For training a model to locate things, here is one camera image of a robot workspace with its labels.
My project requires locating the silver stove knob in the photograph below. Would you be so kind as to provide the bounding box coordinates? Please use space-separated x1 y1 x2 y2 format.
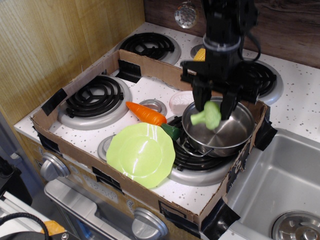
131 207 169 240
40 152 70 182

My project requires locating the brown cardboard fence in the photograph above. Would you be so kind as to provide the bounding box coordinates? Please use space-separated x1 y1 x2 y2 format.
31 50 271 240

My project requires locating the right silver stove knob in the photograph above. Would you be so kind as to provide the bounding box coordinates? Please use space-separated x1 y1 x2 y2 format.
131 207 169 240

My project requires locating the silver oven door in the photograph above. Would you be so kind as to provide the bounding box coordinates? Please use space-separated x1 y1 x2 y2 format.
44 179 135 240

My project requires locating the small centre silver disc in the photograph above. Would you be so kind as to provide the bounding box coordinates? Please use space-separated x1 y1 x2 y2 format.
139 99 167 116

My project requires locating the small back silver disc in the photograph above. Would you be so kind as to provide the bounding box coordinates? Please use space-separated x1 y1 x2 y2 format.
190 44 204 58

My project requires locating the stainless steel sink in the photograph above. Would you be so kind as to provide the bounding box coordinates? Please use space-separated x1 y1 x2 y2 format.
223 129 320 240

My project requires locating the metal sink drain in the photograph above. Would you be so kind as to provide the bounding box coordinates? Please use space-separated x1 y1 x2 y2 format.
270 210 320 240

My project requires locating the back left stove burner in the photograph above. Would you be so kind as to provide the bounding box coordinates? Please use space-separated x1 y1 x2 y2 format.
115 32 182 65

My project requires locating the yellow toy corn cob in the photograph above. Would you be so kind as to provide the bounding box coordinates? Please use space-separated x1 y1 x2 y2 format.
193 48 206 62

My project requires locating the small front silver disc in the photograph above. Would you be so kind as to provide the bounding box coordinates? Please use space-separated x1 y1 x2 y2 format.
97 134 115 162

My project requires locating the black braided cable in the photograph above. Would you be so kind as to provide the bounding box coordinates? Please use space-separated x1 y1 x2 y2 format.
0 212 50 240

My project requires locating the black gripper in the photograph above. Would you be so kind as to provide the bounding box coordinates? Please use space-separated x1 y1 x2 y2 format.
180 42 260 122

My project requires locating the stainless steel pan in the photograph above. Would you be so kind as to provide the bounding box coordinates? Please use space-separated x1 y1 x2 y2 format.
181 96 255 157

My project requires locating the front right stove burner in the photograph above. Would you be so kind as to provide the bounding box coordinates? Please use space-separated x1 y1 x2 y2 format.
168 115 237 187

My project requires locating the orange object bottom left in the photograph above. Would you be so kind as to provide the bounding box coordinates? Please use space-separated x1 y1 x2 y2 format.
44 220 66 236

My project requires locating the orange toy carrot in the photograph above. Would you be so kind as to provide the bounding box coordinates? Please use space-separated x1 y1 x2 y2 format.
125 101 181 141

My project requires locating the front left stove burner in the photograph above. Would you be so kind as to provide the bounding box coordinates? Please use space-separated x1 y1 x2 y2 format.
58 75 132 131

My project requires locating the small silver disc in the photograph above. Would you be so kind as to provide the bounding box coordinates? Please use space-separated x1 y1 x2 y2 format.
97 134 115 162
190 44 204 58
139 99 167 116

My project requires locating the light green toy broccoli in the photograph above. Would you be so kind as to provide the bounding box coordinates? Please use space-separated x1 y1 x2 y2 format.
190 101 222 130

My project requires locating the back right stove burner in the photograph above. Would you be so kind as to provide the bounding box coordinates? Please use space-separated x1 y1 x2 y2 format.
239 58 284 106

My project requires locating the hanging metal strainer ladle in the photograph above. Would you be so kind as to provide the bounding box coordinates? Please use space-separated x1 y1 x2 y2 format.
174 0 199 29

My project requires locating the light green plastic plate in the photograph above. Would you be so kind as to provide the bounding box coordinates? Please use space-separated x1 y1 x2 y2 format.
106 122 176 189

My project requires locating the left silver stove knob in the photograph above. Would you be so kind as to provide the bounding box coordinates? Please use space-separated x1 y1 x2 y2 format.
40 152 70 182

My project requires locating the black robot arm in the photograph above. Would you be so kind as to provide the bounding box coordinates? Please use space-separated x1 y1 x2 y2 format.
180 0 260 120

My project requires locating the stove burner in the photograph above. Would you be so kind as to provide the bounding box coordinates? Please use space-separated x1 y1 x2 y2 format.
239 58 284 106
58 75 132 131
168 115 237 187
115 32 182 65

